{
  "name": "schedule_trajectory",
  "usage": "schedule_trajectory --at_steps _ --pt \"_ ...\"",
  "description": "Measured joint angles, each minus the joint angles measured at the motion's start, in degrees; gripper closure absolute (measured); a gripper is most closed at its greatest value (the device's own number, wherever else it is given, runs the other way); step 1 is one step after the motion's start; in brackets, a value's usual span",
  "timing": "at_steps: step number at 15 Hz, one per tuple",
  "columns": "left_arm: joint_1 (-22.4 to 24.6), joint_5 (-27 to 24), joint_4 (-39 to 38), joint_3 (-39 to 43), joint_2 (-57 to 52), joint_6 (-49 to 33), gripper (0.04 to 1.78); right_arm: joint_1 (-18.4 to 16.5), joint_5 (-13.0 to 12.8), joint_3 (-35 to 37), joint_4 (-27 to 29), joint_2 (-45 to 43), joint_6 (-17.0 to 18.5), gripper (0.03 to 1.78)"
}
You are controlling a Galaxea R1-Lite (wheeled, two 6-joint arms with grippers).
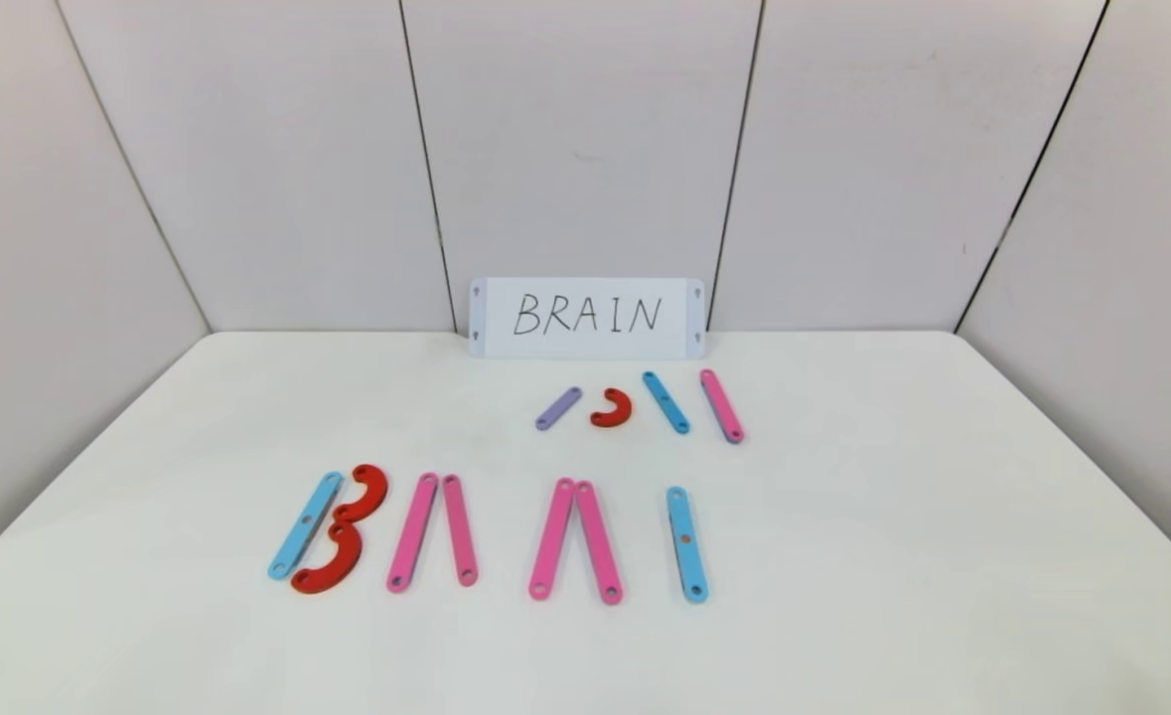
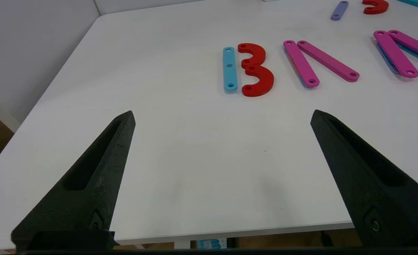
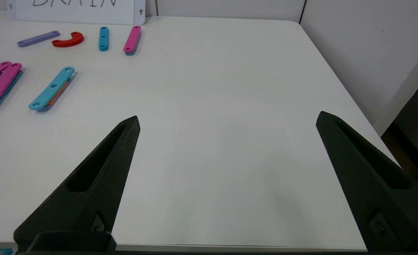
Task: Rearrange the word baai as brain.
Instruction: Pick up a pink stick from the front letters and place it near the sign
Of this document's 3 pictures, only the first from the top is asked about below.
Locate small red C-shaped piece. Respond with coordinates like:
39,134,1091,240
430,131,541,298
590,387,634,429

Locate short blue three-hole bar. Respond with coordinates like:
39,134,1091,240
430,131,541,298
642,370,691,435

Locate long pink bar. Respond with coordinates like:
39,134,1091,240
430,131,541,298
386,473,440,594
442,475,479,587
574,481,625,606
528,478,576,602

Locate white BRAIN sign card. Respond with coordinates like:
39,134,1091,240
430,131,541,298
469,277,707,360

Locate short purple bar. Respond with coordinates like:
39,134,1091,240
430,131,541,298
534,386,584,432

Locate pink bar with purple underside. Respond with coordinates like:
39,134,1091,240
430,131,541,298
699,368,745,444

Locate long blue bar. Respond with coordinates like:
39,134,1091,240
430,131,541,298
666,486,710,605

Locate large red C-shaped piece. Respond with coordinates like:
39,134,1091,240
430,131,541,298
290,521,363,596

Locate light blue slanted-hole bar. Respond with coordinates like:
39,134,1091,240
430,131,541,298
267,472,345,581

